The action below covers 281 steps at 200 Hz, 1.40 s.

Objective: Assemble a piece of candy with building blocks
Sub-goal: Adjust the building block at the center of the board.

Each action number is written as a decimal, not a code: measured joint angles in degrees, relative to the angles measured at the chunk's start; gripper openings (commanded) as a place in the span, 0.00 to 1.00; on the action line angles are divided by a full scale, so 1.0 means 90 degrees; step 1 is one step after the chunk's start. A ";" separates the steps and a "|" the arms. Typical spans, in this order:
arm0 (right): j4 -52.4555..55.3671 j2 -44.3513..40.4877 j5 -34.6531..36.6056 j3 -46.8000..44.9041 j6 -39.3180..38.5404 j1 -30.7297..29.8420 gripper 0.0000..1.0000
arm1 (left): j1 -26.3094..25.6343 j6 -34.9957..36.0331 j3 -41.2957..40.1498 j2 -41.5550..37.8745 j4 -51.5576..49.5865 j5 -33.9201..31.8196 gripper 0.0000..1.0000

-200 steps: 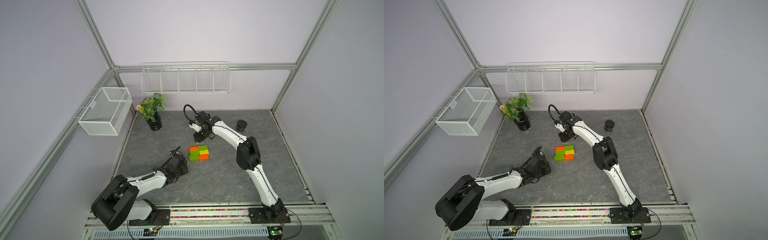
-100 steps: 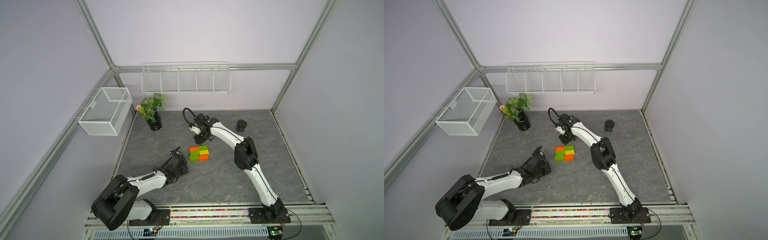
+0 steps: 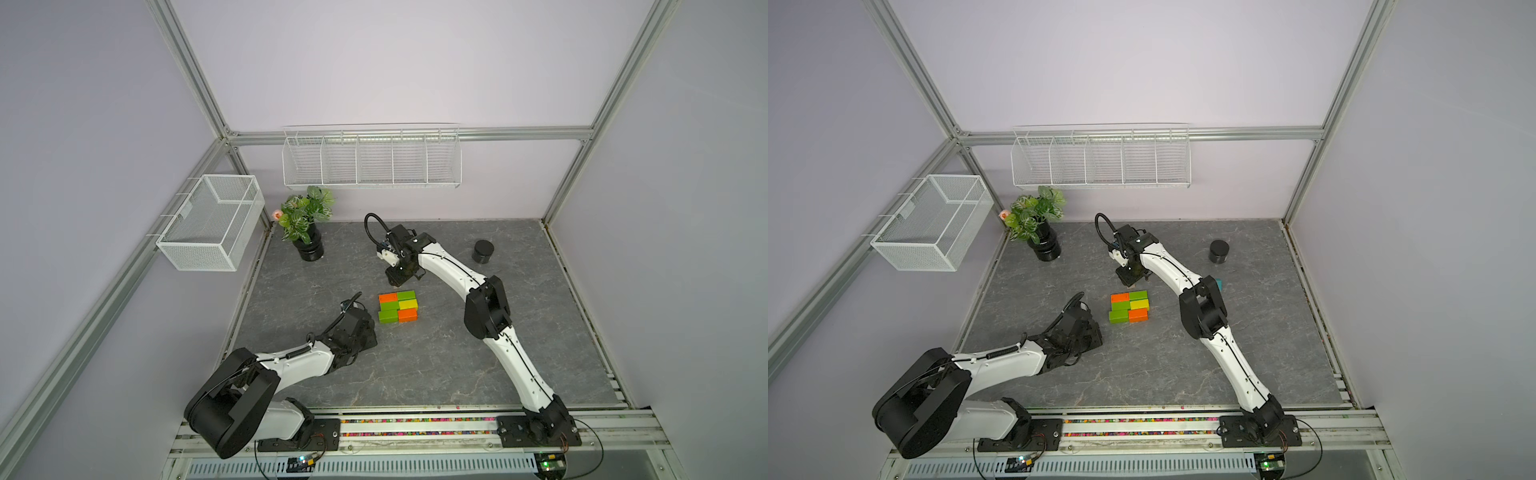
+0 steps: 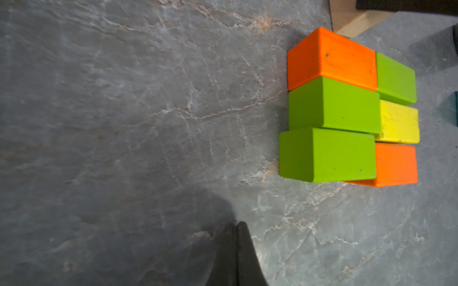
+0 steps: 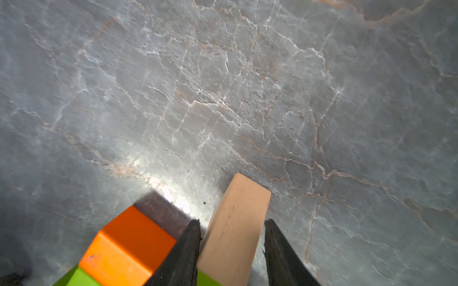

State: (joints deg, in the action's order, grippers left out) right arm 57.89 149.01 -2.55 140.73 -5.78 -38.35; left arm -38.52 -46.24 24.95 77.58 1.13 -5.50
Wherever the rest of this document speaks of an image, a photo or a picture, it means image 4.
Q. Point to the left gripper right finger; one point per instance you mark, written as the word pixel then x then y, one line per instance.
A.
pixel 249 272

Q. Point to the yellow block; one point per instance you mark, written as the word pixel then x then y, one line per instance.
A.
pixel 399 124

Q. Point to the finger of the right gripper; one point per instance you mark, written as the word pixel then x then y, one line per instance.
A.
pixel 445 7

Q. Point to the tan wooden triangle block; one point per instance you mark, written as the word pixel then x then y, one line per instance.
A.
pixel 349 22

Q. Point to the green block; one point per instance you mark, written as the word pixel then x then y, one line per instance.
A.
pixel 396 82
pixel 331 104
pixel 326 155

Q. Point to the orange block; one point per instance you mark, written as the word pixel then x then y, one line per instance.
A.
pixel 395 164
pixel 324 53

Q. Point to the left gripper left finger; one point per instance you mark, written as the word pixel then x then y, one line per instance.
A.
pixel 224 270

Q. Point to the black cylinder container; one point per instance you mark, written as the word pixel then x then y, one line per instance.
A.
pixel 455 37

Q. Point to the teal small block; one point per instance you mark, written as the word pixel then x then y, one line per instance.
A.
pixel 456 106

